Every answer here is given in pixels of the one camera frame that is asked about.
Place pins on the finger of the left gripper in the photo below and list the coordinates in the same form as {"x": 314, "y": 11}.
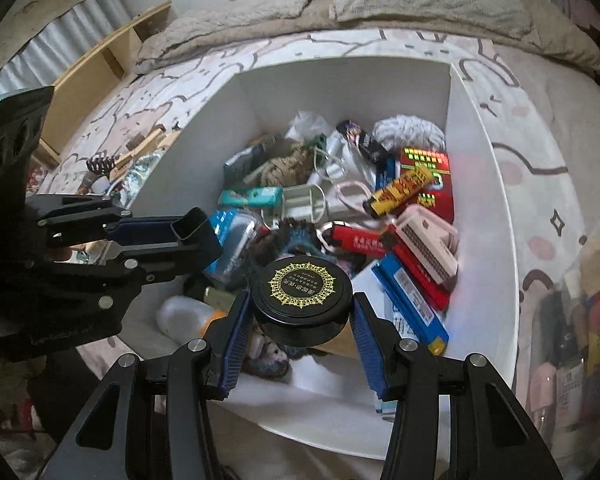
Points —
{"x": 159, "y": 264}
{"x": 141, "y": 231}

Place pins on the blue card pack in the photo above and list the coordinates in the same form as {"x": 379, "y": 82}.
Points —
{"x": 408, "y": 300}

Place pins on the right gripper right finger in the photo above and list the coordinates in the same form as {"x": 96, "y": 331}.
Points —
{"x": 403, "y": 371}

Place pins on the white plastic bottle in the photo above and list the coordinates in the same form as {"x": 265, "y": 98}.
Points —
{"x": 182, "y": 318}

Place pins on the grey curtain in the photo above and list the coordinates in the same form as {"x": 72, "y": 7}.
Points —
{"x": 61, "y": 43}

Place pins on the red lighter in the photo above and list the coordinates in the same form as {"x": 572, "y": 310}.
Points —
{"x": 340, "y": 236}

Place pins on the small black box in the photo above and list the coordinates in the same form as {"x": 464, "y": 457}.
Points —
{"x": 198, "y": 243}

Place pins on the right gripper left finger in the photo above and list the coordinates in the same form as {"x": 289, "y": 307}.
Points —
{"x": 204, "y": 369}

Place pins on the wooden low shelf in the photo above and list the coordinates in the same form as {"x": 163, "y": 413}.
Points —
{"x": 91, "y": 78}

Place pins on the teal tissue packet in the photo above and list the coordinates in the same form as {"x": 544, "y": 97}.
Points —
{"x": 268, "y": 197}

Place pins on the beige quilt blanket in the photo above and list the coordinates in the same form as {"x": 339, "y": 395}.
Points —
{"x": 552, "y": 36}

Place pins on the yellow red tube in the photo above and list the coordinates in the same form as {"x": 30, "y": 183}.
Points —
{"x": 398, "y": 192}

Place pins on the black round gold tin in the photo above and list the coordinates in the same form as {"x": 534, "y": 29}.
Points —
{"x": 301, "y": 301}

